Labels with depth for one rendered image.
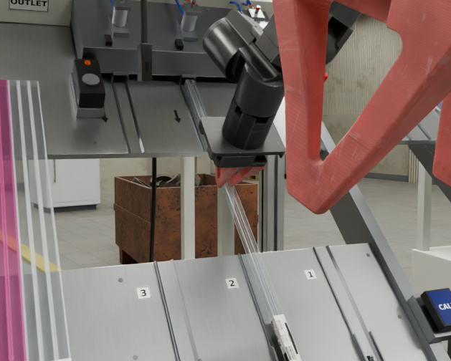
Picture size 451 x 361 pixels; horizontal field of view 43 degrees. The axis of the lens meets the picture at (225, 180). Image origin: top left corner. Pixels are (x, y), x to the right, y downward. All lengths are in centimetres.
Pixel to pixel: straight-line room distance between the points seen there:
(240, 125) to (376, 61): 1122
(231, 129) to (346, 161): 55
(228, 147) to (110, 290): 22
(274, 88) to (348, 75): 1173
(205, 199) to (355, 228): 283
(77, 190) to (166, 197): 370
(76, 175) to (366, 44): 700
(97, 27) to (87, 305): 44
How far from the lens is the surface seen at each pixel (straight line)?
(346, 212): 87
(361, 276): 79
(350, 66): 1234
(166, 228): 359
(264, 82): 65
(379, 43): 1188
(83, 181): 720
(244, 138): 70
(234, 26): 71
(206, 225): 368
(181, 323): 67
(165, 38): 93
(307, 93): 17
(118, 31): 91
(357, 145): 16
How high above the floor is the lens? 101
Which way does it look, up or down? 5 degrees down
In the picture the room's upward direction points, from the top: straight up
